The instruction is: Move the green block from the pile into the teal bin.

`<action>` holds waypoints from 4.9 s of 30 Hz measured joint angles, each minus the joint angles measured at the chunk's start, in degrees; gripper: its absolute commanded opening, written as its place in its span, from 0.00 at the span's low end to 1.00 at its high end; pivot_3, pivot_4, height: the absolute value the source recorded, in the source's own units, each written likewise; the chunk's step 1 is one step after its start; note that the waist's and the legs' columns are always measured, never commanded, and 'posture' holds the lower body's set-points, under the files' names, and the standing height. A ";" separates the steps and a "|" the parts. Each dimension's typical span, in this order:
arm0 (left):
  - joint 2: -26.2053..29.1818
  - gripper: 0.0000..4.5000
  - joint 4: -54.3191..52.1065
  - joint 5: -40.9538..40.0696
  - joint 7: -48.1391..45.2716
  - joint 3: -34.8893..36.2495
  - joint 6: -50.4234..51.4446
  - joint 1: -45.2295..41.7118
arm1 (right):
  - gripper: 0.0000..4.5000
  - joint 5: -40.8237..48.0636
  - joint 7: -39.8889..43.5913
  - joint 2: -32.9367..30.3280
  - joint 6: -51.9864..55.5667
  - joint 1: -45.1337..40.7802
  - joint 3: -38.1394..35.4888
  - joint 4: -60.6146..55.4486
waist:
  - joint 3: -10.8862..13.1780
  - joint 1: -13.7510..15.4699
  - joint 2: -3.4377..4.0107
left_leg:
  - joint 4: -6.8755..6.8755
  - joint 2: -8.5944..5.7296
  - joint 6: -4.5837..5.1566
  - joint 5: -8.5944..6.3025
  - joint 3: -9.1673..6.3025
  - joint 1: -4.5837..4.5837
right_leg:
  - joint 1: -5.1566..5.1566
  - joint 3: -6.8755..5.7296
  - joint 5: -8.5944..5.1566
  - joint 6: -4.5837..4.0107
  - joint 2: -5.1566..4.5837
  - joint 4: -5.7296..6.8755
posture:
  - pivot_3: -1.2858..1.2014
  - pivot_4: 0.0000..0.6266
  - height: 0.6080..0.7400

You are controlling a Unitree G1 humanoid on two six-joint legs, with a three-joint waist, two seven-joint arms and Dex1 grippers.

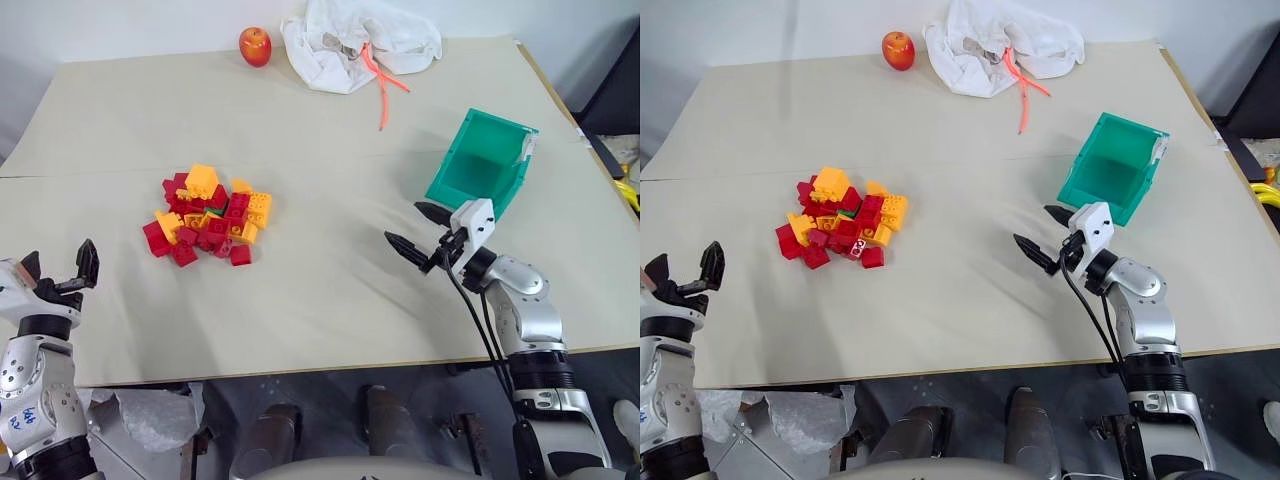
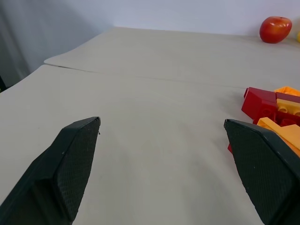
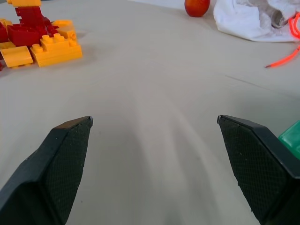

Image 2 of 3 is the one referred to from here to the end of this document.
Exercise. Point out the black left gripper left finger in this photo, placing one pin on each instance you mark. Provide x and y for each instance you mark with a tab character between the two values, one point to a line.
58	168

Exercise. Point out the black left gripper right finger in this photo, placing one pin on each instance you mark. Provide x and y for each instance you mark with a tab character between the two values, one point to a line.
262	168

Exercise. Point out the orange sloped building block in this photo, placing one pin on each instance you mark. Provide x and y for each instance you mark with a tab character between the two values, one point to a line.
281	131

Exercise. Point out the yellow plastic toy brick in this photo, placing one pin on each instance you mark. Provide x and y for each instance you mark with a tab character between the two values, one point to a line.
287	106

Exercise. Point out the yellow round fruit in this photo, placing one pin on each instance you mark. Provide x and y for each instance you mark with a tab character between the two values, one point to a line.
298	37

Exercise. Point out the red apple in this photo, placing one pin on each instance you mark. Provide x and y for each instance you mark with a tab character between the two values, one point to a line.
275	29

